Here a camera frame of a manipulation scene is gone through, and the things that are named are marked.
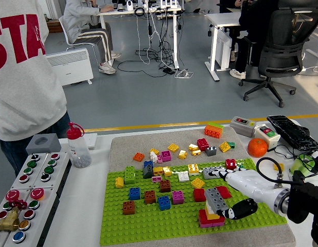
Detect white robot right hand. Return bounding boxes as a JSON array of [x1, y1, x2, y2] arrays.
[[213, 166, 290, 221]]

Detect light grey tall toy brick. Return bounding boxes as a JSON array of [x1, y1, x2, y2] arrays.
[[204, 187, 229, 215]]

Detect orange long toy brick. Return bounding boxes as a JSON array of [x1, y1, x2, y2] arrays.
[[204, 125, 223, 139]]

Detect lime green long toy brick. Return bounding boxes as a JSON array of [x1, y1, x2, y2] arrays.
[[208, 122, 224, 132]]

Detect red sloped toy brick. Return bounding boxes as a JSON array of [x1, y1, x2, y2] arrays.
[[216, 185, 232, 199]]

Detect light grey long toy brick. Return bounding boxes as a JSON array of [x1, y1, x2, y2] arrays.
[[202, 166, 225, 180]]

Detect large red toy brick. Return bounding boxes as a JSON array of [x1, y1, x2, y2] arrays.
[[199, 209, 226, 225]]

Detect wide pink flat toy brick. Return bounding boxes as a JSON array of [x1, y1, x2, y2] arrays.
[[199, 222, 225, 229]]

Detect green baseplate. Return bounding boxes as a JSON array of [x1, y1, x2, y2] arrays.
[[99, 158, 288, 246]]

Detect dark grey sloped toy brick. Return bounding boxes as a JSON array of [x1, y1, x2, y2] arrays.
[[143, 164, 155, 180]]

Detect lime green tall toy brick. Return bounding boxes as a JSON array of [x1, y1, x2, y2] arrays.
[[124, 166, 136, 185]]

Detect orange fruit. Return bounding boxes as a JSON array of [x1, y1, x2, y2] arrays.
[[247, 138, 269, 158]]

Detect green tape roll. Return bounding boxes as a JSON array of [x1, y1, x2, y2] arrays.
[[289, 154, 316, 178]]

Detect black power adapter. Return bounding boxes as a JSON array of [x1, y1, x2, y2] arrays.
[[292, 170, 308, 184]]

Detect black keyboard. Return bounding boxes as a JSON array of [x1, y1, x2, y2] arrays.
[[266, 115, 318, 152]]

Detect grey-brown mat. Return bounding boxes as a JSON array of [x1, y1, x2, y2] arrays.
[[107, 127, 296, 247]]

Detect white computer tower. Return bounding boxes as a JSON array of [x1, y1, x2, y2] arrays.
[[216, 29, 232, 70]]

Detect black office chair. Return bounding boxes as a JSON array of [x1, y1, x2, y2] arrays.
[[238, 7, 318, 108]]

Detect person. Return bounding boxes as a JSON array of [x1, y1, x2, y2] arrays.
[[63, 0, 122, 75], [0, 0, 72, 177], [228, 0, 278, 80]]

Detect white desk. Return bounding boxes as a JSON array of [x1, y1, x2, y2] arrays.
[[204, 12, 247, 82], [97, 0, 183, 70]]

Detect clear bottle red cap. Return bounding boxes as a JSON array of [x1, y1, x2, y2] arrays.
[[66, 121, 93, 169]]

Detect grey push-button box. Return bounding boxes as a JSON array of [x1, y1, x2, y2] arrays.
[[3, 188, 60, 247], [32, 151, 72, 199], [0, 189, 31, 247], [10, 152, 49, 190]]

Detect grey block with hole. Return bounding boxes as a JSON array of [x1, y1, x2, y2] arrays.
[[25, 133, 62, 155]]

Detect white panel heater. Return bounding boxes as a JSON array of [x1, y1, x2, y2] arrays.
[[45, 48, 95, 87]]

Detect white chair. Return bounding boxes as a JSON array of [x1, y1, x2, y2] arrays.
[[58, 15, 98, 52]]

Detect brass valve red handwheel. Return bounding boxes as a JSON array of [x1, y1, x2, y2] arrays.
[[0, 200, 28, 233]]

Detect wooden box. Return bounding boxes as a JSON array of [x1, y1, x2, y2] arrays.
[[47, 20, 64, 33]]

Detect white switch box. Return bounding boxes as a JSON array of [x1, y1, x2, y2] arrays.
[[254, 123, 281, 152]]

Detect grey switch box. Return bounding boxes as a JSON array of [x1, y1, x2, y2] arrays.
[[229, 116, 258, 137]]

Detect white cable bundle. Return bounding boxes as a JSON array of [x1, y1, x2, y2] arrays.
[[173, 68, 195, 79]]

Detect black cable bundle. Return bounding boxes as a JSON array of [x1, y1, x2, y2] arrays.
[[134, 6, 176, 69]]

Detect white flat wall switch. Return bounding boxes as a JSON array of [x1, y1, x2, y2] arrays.
[[83, 133, 98, 150]]

